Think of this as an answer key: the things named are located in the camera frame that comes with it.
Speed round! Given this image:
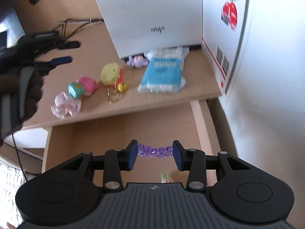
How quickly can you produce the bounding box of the purple bead bracelet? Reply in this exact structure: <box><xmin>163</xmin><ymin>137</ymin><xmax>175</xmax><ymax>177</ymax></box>
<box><xmin>137</xmin><ymin>143</ymin><xmax>174</xmax><ymax>160</ymax></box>

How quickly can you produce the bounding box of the green bunny toy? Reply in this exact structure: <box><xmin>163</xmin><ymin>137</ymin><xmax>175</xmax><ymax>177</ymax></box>
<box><xmin>161</xmin><ymin>173</ymin><xmax>174</xmax><ymax>183</ymax></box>

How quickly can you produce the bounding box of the white desk drawer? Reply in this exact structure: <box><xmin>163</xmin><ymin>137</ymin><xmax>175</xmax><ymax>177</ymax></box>
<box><xmin>41</xmin><ymin>99</ymin><xmax>222</xmax><ymax>189</ymax></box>

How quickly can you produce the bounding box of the pink plastic scrunchie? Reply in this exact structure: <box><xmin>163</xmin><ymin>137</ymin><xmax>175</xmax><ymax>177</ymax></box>
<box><xmin>51</xmin><ymin>92</ymin><xmax>82</xmax><ymax>119</ymax></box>

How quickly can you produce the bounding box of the pink teal snail toy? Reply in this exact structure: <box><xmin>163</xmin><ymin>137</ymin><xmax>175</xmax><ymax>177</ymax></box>
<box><xmin>68</xmin><ymin>77</ymin><xmax>99</xmax><ymax>99</ymax></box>

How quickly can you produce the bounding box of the yellow bell keychain toy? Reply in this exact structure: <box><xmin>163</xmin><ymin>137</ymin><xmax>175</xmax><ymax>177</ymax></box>
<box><xmin>100</xmin><ymin>63</ymin><xmax>127</xmax><ymax>104</ymax></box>

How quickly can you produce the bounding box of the blue white zip bag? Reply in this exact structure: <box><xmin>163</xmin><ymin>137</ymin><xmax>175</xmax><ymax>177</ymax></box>
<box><xmin>137</xmin><ymin>46</ymin><xmax>189</xmax><ymax>93</ymax></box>

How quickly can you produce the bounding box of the purple plush small toy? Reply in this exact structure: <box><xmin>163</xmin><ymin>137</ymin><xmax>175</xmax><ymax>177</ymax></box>
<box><xmin>127</xmin><ymin>55</ymin><xmax>149</xmax><ymax>69</ymax></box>

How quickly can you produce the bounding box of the brown fuzzy sleeve forearm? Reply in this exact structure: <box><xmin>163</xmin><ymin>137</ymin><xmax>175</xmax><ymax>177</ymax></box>
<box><xmin>1</xmin><ymin>66</ymin><xmax>43</xmax><ymax>145</ymax></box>

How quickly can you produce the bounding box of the black computer monitor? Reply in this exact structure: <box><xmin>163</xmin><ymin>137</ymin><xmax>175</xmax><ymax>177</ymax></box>
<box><xmin>0</xmin><ymin>0</ymin><xmax>25</xmax><ymax>52</ymax></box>

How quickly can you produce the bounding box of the white aigo computer case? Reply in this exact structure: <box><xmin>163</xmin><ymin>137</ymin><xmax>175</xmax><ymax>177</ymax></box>
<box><xmin>96</xmin><ymin>0</ymin><xmax>203</xmax><ymax>58</ymax></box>

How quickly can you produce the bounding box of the white red cardboard box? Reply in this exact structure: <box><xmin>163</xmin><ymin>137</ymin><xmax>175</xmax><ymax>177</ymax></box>
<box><xmin>202</xmin><ymin>0</ymin><xmax>249</xmax><ymax>95</ymax></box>

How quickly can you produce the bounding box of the black cable bundle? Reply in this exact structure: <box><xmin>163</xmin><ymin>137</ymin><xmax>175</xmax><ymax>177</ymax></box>
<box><xmin>48</xmin><ymin>18</ymin><xmax>104</xmax><ymax>41</ymax></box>

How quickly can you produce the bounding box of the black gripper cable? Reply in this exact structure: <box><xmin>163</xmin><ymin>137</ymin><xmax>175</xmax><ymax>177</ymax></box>
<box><xmin>11</xmin><ymin>132</ymin><xmax>29</xmax><ymax>181</ymax></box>

